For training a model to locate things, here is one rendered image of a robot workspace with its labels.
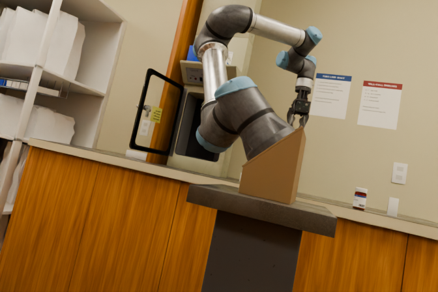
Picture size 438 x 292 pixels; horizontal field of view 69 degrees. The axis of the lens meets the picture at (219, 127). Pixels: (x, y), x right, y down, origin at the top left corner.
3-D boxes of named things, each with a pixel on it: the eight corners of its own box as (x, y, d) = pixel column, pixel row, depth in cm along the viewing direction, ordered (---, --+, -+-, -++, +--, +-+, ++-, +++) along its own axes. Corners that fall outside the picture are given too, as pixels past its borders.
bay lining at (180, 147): (191, 156, 199) (203, 102, 203) (230, 165, 190) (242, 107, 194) (174, 152, 176) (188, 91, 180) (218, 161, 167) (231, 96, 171)
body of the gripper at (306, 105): (292, 111, 139) (296, 85, 141) (289, 115, 148) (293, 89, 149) (309, 114, 139) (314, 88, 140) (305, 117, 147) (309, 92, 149)
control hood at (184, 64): (184, 83, 181) (188, 67, 183) (238, 90, 171) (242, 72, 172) (175, 77, 171) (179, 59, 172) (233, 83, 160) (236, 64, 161)
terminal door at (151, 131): (168, 156, 174) (184, 87, 179) (129, 148, 148) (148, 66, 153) (167, 156, 175) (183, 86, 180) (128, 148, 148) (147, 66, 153)
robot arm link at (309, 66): (295, 56, 149) (309, 62, 152) (291, 78, 148) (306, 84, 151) (306, 52, 142) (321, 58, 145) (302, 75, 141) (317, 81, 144)
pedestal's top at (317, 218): (334, 238, 63) (337, 218, 63) (185, 201, 72) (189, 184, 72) (323, 220, 93) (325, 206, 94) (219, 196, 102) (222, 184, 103)
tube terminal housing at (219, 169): (184, 167, 199) (209, 51, 208) (233, 178, 189) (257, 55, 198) (165, 165, 176) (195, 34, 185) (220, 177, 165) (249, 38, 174)
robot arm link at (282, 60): (287, 40, 138) (307, 48, 142) (272, 58, 145) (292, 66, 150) (291, 52, 133) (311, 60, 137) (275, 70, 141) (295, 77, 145)
